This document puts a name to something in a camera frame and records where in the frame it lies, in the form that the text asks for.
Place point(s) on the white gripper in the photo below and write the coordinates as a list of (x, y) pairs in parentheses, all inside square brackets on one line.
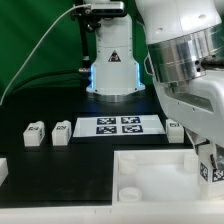
[(200, 110)]

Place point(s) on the white square tabletop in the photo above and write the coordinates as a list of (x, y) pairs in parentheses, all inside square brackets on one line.
[(156, 176)]

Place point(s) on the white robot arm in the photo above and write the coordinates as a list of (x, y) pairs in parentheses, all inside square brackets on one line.
[(185, 43)]

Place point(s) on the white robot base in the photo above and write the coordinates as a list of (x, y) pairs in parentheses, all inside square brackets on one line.
[(115, 74)]

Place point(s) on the white sheet with tags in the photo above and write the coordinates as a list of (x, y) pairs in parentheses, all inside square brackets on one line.
[(118, 126)]

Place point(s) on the black camera stand pole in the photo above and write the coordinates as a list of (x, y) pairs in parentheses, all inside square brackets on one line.
[(84, 44)]

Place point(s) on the black camera on stand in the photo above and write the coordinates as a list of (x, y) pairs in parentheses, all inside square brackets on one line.
[(102, 9)]

